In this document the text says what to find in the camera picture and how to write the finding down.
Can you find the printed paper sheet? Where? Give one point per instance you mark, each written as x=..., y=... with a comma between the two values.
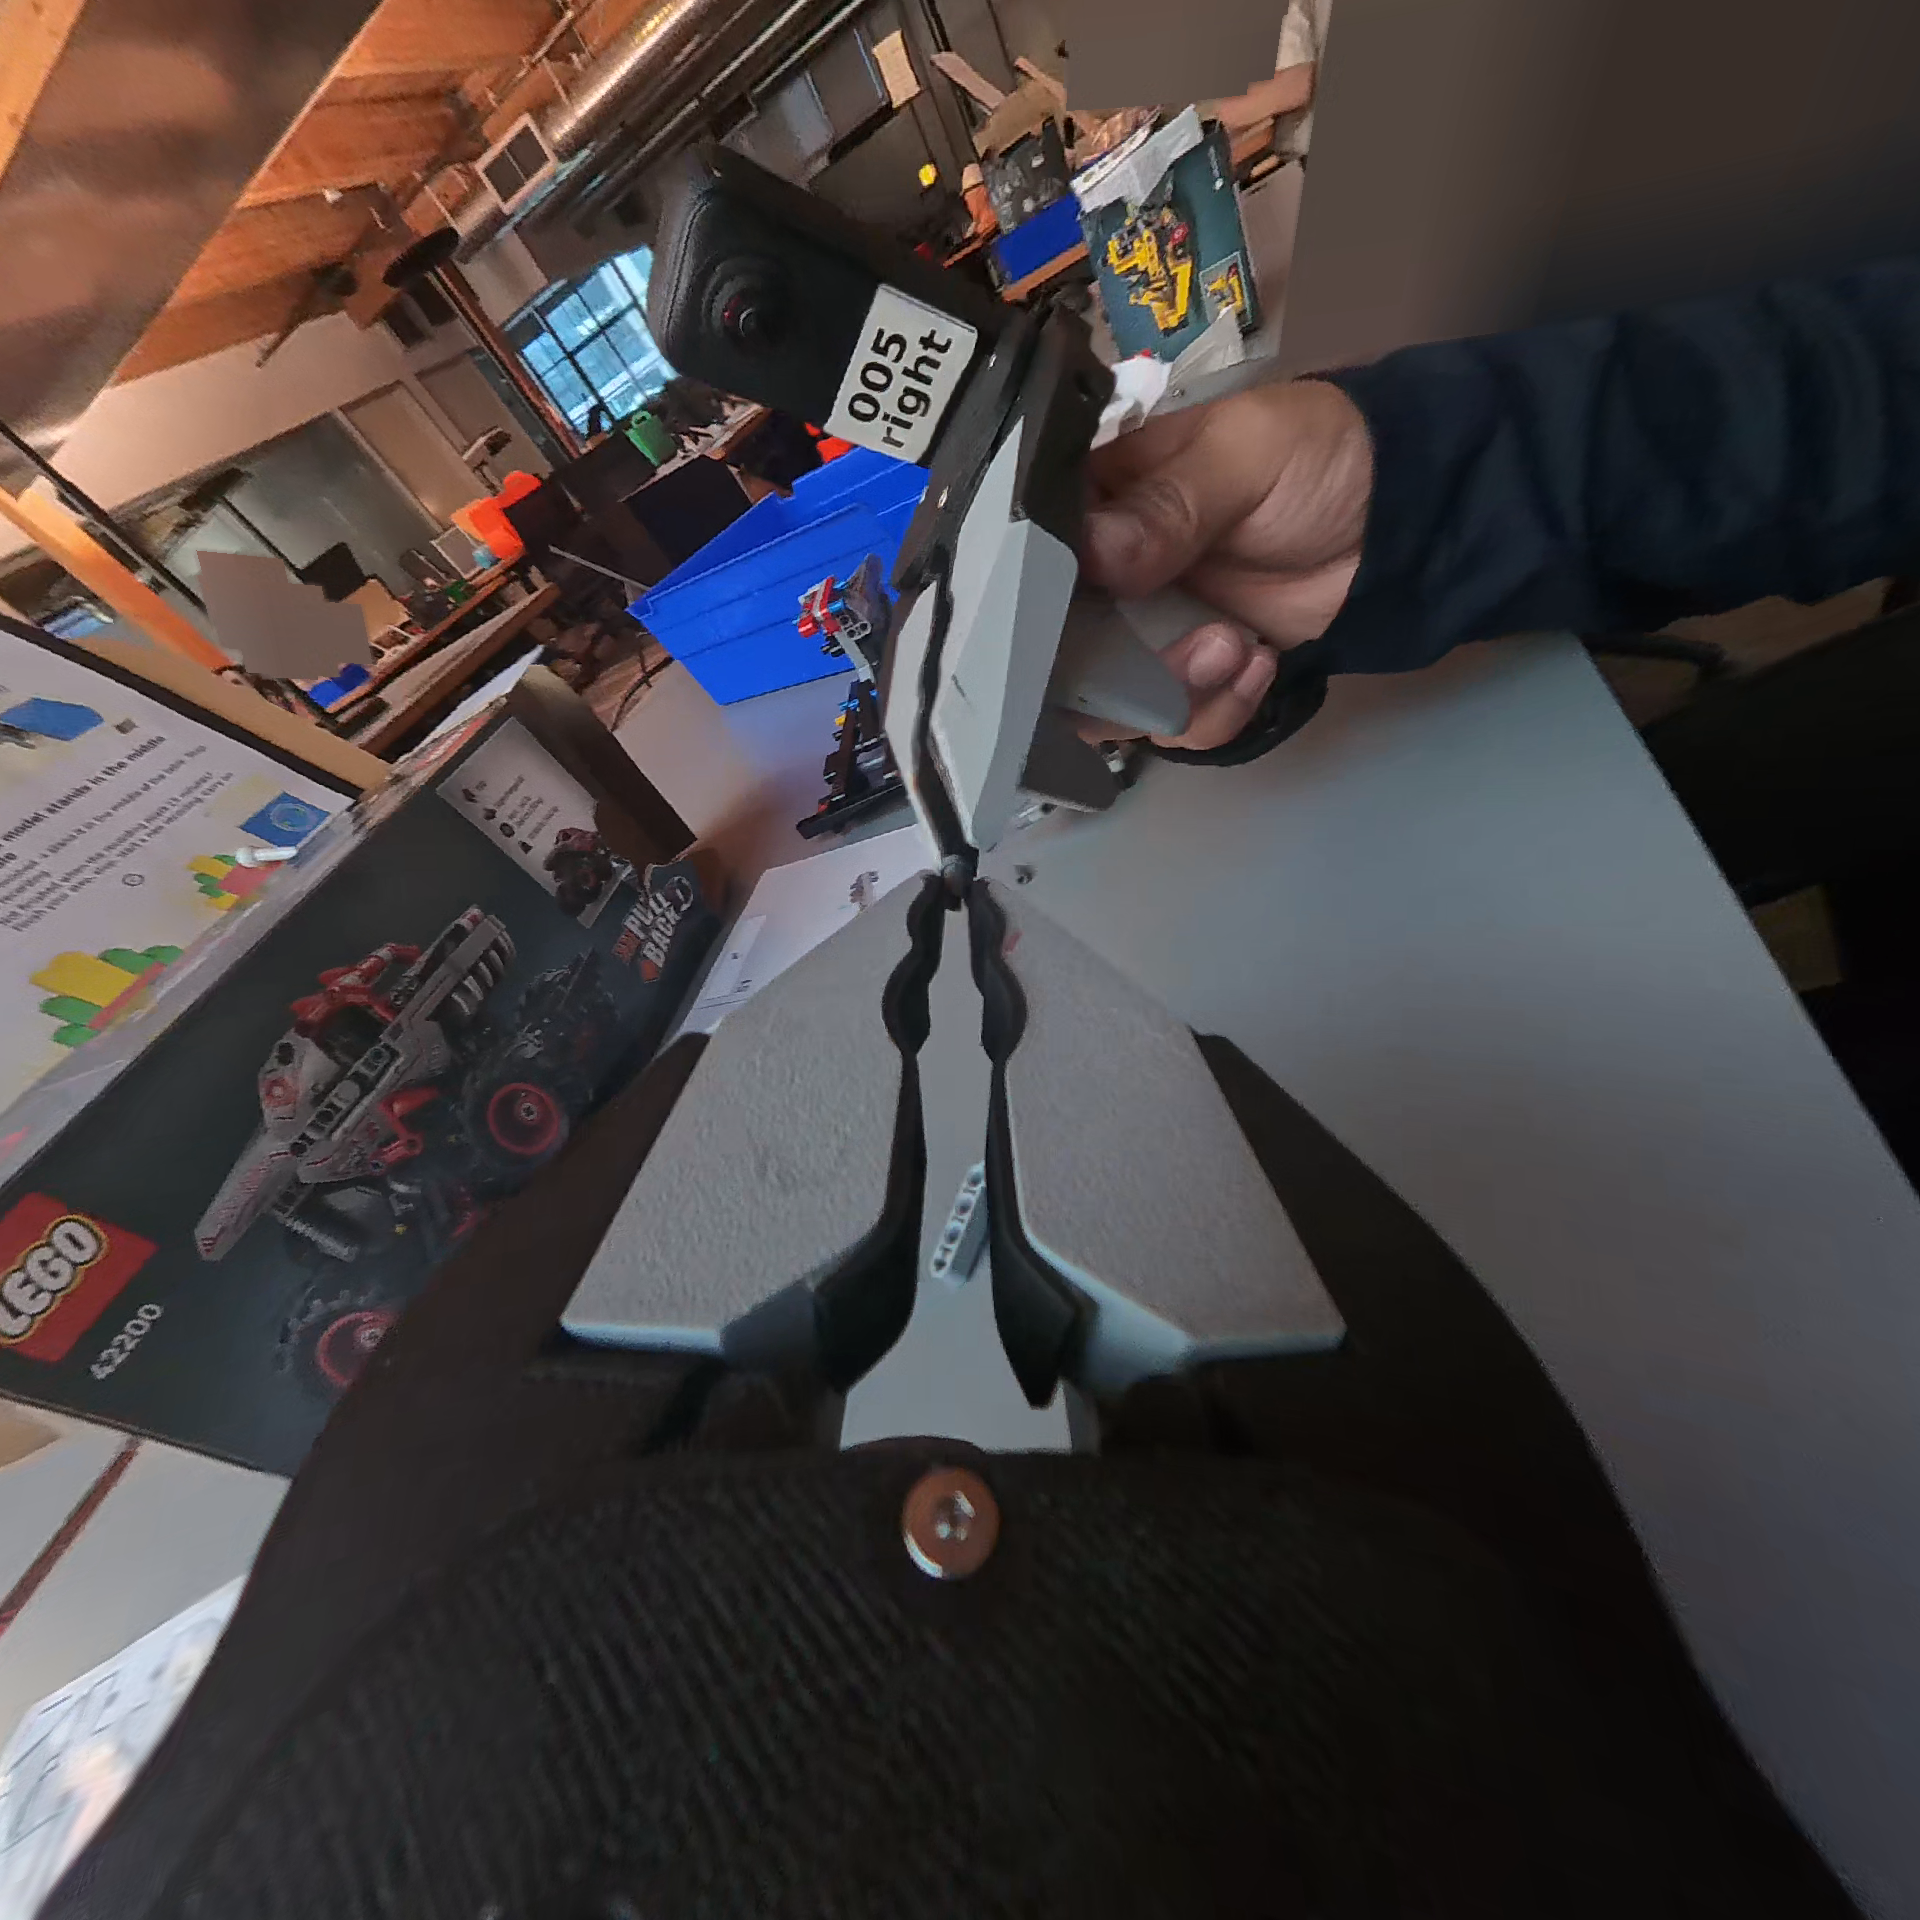
x=90, y=1724

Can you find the large paned window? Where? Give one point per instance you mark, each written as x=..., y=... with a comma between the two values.
x=593, y=353

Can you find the partly built lego model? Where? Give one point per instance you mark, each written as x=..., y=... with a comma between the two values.
x=856, y=751

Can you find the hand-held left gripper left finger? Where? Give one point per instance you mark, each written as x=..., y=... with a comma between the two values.
x=751, y=1185

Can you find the person's right hand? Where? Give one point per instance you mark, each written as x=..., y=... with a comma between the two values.
x=1259, y=510

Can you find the printed brick instruction board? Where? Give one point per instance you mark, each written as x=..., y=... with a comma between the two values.
x=90, y=841

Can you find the small blue box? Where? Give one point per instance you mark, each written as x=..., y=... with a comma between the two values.
x=1042, y=249

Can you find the grey lego beam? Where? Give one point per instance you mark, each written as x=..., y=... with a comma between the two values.
x=960, y=1223

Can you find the monster truck lego box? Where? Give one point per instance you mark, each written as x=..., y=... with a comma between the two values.
x=375, y=1081

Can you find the blue plastic bin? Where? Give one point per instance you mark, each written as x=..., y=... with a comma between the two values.
x=779, y=587

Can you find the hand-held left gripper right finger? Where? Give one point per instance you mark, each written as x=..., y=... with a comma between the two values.
x=1154, y=1185

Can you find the person's right forearm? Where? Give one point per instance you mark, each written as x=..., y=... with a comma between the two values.
x=1620, y=465

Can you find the yellow vehicle lego box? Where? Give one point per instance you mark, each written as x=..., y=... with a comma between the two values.
x=1171, y=254

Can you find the orange chair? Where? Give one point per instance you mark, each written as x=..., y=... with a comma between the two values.
x=504, y=510

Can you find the wooden workbench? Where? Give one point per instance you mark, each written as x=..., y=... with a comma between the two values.
x=451, y=646

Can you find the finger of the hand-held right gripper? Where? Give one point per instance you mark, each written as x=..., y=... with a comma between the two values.
x=998, y=646
x=908, y=676

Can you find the white instruction booklet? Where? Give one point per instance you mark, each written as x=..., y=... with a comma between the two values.
x=795, y=939

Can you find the metal ventilation duct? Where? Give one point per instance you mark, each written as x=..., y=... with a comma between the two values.
x=644, y=83

